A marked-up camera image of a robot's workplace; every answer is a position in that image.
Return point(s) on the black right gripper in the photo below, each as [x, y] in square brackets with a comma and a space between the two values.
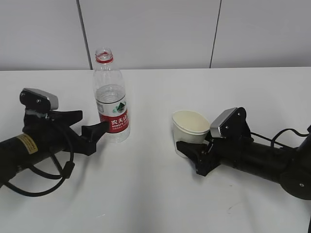
[207, 157]

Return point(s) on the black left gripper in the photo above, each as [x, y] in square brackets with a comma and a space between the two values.
[52, 131]

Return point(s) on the white paper cup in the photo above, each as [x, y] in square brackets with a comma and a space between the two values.
[189, 126]

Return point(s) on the Nongfu Spring water bottle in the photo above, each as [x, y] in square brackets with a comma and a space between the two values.
[110, 95]

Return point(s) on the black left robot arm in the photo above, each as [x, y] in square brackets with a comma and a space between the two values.
[14, 158]

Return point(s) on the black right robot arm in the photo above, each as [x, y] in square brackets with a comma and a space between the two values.
[289, 167]

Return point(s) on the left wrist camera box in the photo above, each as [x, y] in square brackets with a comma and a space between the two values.
[38, 100]

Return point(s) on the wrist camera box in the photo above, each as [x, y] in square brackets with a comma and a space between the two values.
[231, 123]
[38, 100]

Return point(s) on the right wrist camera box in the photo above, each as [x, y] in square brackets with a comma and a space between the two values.
[231, 123]

